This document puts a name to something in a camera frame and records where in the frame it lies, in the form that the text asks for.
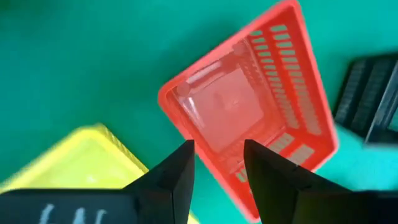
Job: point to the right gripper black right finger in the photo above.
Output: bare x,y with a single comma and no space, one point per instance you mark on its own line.
273,186

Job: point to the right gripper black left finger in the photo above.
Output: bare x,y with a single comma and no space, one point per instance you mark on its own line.
164,186

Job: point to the yellow plastic slotted basket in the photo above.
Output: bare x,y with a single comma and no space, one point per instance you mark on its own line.
77,161

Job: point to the red plastic slotted basket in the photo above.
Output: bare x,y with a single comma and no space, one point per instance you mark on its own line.
230,102

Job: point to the black plastic slotted basket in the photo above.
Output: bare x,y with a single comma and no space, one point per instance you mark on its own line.
363,93

